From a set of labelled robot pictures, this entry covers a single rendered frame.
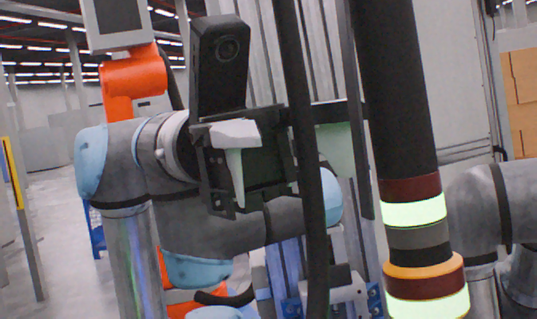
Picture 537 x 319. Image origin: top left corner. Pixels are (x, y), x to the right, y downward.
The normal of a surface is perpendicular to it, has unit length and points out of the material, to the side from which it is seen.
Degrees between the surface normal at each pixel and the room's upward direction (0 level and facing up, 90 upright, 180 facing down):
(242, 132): 42
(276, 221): 97
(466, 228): 87
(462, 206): 67
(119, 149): 77
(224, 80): 123
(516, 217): 96
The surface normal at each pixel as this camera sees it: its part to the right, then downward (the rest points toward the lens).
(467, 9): 0.30, 0.03
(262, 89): 0.07, 0.07
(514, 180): -0.29, -0.59
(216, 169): -0.87, 0.19
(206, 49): 0.47, 0.53
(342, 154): -0.67, 0.25
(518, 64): -0.15, 0.11
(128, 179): 0.50, 0.19
